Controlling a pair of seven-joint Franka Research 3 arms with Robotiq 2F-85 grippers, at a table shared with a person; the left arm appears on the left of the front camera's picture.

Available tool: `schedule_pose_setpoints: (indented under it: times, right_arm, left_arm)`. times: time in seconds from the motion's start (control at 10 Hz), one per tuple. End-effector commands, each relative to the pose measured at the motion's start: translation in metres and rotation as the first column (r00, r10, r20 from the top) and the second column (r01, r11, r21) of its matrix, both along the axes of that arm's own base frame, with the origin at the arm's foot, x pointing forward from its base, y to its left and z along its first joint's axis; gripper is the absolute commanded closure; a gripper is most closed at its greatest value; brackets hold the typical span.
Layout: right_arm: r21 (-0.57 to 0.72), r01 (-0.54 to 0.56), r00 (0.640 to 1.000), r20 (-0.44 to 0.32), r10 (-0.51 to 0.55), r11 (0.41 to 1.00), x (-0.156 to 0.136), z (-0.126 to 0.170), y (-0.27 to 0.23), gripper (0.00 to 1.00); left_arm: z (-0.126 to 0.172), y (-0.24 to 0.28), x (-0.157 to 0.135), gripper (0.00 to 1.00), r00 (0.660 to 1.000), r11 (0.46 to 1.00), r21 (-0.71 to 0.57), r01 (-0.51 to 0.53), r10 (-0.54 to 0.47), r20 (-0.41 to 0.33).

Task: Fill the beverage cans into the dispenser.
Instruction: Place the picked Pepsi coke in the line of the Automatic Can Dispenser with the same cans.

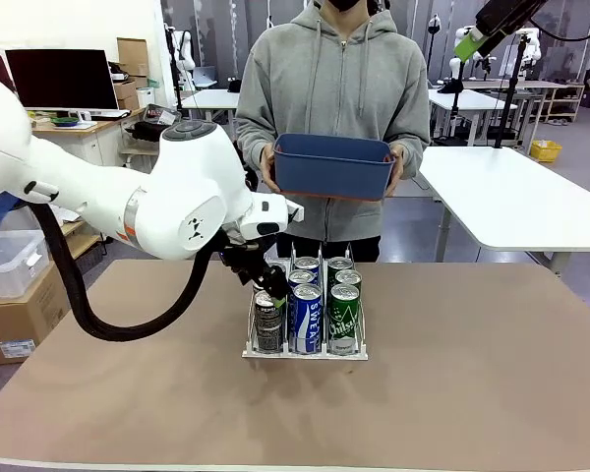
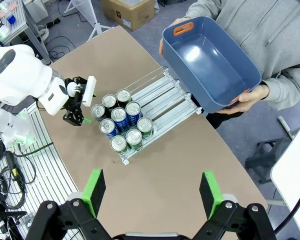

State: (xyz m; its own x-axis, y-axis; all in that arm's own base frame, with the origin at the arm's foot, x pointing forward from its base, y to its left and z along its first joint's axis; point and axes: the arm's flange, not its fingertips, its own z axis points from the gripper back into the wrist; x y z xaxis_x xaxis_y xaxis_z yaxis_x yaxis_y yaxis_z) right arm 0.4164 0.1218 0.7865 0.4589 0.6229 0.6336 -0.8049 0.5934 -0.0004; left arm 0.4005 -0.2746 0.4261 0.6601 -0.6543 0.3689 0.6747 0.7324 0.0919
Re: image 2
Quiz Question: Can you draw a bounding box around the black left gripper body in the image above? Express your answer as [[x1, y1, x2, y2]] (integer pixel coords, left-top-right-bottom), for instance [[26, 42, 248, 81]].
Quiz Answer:
[[66, 93, 84, 113]]

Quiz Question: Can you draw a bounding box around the aluminium slotted base plate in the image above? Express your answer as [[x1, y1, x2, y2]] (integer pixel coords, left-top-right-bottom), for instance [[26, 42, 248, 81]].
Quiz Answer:
[[0, 101, 79, 240]]

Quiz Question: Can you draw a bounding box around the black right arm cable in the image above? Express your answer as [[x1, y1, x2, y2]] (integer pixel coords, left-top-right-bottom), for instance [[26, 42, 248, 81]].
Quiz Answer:
[[274, 184, 300, 236]]

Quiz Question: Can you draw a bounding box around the blue Pocari Sweat can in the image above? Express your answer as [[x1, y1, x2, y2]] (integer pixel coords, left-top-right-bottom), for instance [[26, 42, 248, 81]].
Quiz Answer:
[[99, 118, 117, 141], [110, 106, 131, 133], [124, 101, 143, 127]]

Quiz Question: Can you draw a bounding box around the black stool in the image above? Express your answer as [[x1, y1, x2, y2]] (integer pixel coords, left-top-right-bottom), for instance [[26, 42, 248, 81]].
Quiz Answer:
[[244, 136, 292, 185]]

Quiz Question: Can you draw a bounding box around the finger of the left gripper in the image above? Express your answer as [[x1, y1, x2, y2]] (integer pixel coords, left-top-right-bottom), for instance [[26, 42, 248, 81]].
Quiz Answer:
[[62, 110, 93, 127], [64, 76, 88, 88]]

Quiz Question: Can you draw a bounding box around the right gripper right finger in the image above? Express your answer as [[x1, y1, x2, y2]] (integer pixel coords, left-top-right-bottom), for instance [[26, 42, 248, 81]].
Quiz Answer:
[[191, 171, 278, 240]]

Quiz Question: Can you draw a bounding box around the large white table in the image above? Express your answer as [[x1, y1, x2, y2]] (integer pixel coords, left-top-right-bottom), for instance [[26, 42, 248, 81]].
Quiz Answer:
[[266, 115, 300, 240]]

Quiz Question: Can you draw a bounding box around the person's right hand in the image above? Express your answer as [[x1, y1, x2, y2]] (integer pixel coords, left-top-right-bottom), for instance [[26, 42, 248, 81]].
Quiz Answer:
[[158, 16, 192, 56]]

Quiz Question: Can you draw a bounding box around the person's left forearm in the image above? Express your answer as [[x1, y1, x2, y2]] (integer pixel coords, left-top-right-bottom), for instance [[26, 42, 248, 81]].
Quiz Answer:
[[261, 61, 300, 111]]

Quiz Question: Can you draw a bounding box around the green cider can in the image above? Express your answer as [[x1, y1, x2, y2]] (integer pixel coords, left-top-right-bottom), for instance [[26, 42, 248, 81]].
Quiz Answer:
[[110, 134, 131, 155], [125, 128, 144, 151], [136, 116, 155, 140]]

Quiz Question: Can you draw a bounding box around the black cable bundle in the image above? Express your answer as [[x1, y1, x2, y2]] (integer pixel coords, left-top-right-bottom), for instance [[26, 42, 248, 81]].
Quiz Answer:
[[0, 138, 38, 211]]

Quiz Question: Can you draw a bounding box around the black floor cable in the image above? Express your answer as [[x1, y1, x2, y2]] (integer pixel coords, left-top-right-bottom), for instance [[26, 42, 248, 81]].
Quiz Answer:
[[37, 16, 77, 61]]

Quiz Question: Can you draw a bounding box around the white can dispenser rack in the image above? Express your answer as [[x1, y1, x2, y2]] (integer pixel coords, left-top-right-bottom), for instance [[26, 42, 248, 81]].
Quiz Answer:
[[88, 65, 203, 166]]

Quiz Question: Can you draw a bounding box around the aluminium work cart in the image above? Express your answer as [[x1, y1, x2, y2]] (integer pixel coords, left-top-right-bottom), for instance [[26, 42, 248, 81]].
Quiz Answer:
[[0, 0, 53, 66]]

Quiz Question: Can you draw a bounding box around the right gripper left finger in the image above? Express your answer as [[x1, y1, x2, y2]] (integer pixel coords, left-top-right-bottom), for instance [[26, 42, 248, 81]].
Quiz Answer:
[[25, 168, 111, 240]]

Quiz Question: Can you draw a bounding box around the large cardboard box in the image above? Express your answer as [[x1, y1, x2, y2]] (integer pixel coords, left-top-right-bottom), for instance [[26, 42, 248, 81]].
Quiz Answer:
[[101, 0, 156, 32]]

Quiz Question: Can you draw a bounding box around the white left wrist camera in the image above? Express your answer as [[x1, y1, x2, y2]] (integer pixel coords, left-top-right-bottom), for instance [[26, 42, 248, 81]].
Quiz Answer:
[[81, 75, 98, 108]]

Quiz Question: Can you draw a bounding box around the person's right forearm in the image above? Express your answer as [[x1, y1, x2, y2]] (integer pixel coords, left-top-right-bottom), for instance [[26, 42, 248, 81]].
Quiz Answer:
[[184, 0, 225, 21]]

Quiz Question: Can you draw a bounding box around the white metal stand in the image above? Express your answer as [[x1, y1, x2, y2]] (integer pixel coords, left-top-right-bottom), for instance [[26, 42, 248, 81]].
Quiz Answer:
[[64, 0, 114, 42]]

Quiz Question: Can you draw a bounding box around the blue plastic basket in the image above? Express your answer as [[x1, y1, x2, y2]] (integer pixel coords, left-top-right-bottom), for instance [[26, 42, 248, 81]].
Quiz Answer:
[[161, 16, 263, 115]]

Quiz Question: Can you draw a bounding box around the person's left hand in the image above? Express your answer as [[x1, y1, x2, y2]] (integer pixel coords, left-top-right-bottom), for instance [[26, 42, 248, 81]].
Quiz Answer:
[[215, 83, 270, 115]]

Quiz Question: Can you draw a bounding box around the person in grey hoodie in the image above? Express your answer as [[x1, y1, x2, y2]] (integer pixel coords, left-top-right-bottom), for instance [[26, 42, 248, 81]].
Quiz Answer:
[[184, 0, 300, 130]]

